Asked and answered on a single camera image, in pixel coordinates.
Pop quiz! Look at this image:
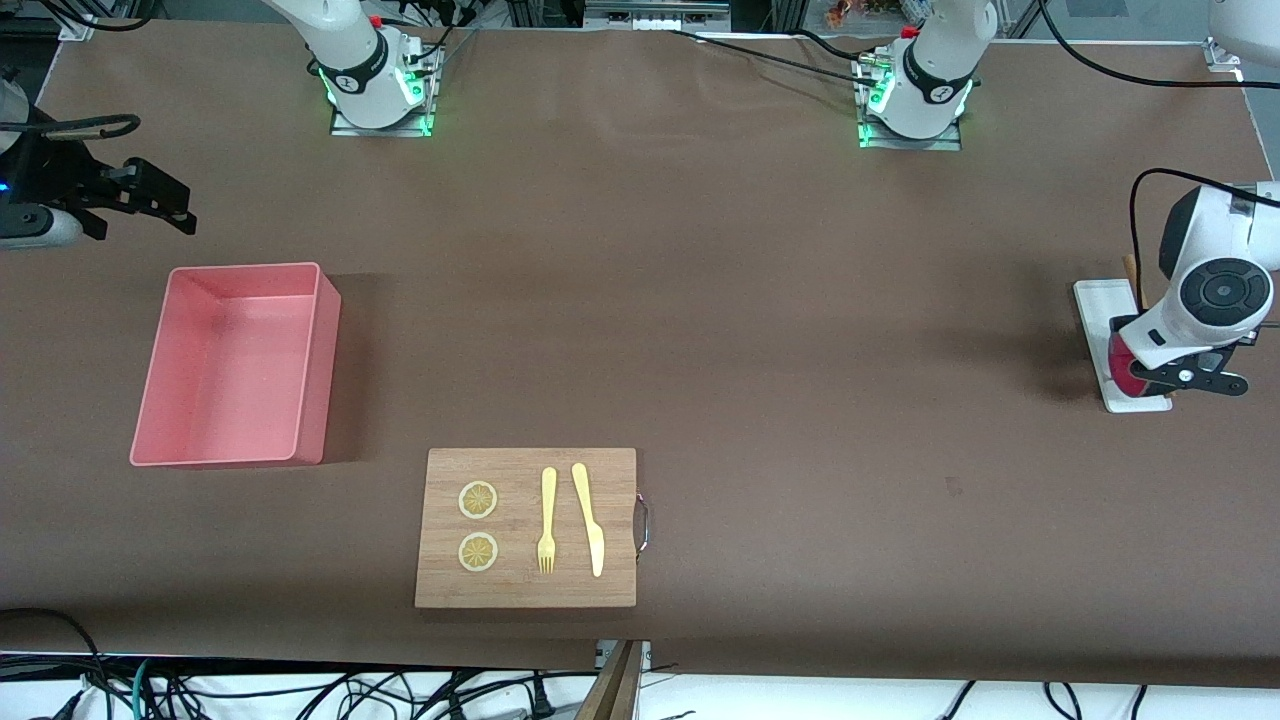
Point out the pink and grey cloth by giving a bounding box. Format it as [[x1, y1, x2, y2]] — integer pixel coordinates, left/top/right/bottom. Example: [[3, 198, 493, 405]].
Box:
[[1108, 335, 1161, 399]]

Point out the white rectangular tray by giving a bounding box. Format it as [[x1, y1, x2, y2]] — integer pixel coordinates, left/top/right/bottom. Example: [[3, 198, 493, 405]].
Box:
[[1074, 279, 1173, 414]]

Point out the pink plastic bin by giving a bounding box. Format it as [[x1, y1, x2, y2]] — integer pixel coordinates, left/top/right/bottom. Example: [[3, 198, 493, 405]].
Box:
[[130, 262, 342, 468]]

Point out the yellow plastic fork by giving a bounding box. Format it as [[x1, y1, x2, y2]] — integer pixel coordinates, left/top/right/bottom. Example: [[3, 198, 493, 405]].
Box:
[[537, 466, 558, 575]]

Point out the wooden cutting board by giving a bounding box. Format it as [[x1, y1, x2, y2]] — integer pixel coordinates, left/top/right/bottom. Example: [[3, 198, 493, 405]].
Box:
[[414, 447, 638, 610]]

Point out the grey power strip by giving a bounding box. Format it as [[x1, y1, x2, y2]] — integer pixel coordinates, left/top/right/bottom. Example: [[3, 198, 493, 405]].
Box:
[[585, 0, 731, 31]]

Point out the yellow plastic knife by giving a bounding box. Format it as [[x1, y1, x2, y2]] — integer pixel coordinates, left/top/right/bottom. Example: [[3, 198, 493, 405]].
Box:
[[571, 462, 606, 579]]

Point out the brown wooden beam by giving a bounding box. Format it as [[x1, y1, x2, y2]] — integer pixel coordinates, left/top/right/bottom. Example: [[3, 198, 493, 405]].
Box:
[[575, 640, 646, 720]]

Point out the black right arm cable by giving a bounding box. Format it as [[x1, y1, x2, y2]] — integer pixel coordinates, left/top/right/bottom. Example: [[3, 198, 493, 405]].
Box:
[[0, 113, 142, 139]]

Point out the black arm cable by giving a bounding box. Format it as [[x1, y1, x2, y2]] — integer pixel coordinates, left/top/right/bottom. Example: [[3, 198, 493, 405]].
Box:
[[1038, 0, 1263, 301], [0, 113, 142, 139]]

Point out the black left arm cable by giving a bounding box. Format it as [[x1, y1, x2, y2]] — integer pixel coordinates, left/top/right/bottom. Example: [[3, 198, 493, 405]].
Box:
[[1038, 0, 1263, 301]]

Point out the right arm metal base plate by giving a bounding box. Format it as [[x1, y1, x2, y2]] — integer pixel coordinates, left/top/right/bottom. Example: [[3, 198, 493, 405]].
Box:
[[330, 38, 444, 138]]

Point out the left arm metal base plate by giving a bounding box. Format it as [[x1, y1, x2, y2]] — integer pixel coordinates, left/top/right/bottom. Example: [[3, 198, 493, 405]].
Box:
[[858, 55, 963, 152]]

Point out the black looped floor cable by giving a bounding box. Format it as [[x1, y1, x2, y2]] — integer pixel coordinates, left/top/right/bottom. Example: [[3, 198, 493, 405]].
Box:
[[0, 607, 111, 720]]

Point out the black cable on table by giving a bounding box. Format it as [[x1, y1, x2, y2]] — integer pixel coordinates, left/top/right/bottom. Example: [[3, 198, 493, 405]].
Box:
[[668, 28, 891, 89]]

